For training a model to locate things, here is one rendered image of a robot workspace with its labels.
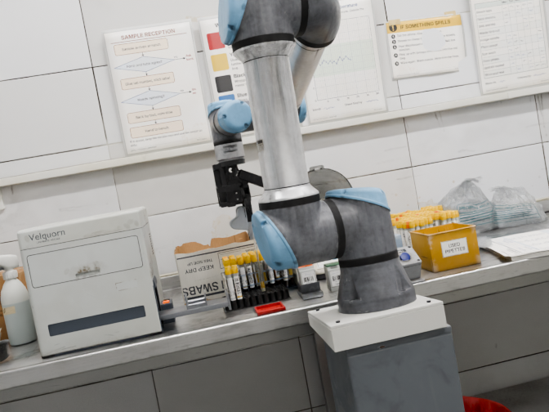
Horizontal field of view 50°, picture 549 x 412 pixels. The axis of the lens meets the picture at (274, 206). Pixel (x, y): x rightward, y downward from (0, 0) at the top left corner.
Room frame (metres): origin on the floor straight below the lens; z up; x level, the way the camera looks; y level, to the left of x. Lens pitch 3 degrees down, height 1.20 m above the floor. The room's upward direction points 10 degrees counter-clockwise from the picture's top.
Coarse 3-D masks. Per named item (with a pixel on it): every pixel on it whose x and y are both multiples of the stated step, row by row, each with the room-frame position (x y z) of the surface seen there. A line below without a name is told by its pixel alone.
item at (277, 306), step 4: (268, 304) 1.45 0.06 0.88; (272, 304) 1.45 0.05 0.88; (276, 304) 1.46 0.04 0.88; (280, 304) 1.44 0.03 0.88; (256, 308) 1.43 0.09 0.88; (260, 308) 1.45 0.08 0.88; (264, 308) 1.44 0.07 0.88; (268, 308) 1.43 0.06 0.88; (272, 308) 1.43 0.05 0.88; (276, 308) 1.39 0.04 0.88; (280, 308) 1.39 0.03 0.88; (284, 308) 1.39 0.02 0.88; (260, 312) 1.39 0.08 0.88; (264, 312) 1.39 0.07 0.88; (268, 312) 1.39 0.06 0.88; (272, 312) 1.39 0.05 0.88
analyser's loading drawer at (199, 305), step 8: (192, 304) 1.41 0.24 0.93; (200, 304) 1.41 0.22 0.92; (208, 304) 1.43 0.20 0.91; (216, 304) 1.41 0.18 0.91; (224, 304) 1.41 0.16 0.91; (160, 312) 1.43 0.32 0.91; (168, 312) 1.42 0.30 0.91; (176, 312) 1.40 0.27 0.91; (184, 312) 1.40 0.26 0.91; (192, 312) 1.41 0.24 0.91
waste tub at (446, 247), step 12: (432, 228) 1.64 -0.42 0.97; (444, 228) 1.64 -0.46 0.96; (456, 228) 1.63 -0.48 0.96; (468, 228) 1.52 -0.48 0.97; (420, 240) 1.56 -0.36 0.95; (432, 240) 1.50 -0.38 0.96; (444, 240) 1.51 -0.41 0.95; (456, 240) 1.51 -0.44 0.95; (468, 240) 1.52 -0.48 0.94; (420, 252) 1.57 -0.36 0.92; (432, 252) 1.50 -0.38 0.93; (444, 252) 1.51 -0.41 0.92; (456, 252) 1.51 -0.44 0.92; (468, 252) 1.51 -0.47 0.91; (432, 264) 1.50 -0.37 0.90; (444, 264) 1.51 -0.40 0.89; (456, 264) 1.51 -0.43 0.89; (468, 264) 1.51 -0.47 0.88
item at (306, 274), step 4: (300, 268) 1.49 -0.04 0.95; (304, 268) 1.49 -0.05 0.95; (308, 268) 1.49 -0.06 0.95; (312, 268) 1.49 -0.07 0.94; (300, 272) 1.48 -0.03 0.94; (304, 272) 1.48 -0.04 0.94; (308, 272) 1.48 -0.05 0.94; (312, 272) 1.49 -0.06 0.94; (300, 276) 1.48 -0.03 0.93; (304, 276) 1.48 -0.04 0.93; (308, 276) 1.48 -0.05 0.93; (312, 276) 1.48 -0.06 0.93; (300, 280) 1.50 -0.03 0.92; (304, 280) 1.48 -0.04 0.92; (308, 280) 1.48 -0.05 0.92; (312, 280) 1.48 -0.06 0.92; (316, 280) 1.49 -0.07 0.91
